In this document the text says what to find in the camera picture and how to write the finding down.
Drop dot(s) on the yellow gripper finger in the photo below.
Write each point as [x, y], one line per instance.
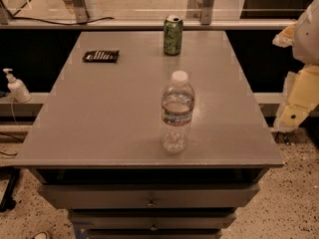
[285, 38]
[301, 97]

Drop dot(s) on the clear plastic water bottle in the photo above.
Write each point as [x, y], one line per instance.
[177, 104]

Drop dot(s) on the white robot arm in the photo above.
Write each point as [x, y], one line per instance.
[306, 43]

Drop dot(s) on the dark rxbar chocolate wrapper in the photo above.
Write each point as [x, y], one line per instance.
[101, 56]

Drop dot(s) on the white pump dispenser bottle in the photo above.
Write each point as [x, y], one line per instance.
[17, 87]

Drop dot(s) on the green soda can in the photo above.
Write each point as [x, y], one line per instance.
[172, 35]

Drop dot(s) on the top grey drawer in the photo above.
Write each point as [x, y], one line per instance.
[148, 196]

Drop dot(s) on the grey drawer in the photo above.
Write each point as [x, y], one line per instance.
[148, 196]
[151, 219]

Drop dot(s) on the grey drawer cabinet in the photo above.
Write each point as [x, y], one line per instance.
[101, 123]

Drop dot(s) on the black metal stand foot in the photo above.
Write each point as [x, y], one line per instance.
[9, 176]

